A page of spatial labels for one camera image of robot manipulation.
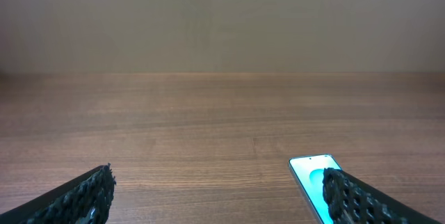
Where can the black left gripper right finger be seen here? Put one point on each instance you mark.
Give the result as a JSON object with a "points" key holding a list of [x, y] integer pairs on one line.
{"points": [[350, 200]]}

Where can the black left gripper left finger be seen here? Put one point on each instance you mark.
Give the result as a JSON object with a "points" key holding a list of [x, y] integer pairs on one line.
{"points": [[84, 199]]}

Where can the Galaxy smartphone with teal screen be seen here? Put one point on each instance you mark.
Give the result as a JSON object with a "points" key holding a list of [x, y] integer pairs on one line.
{"points": [[308, 173]]}

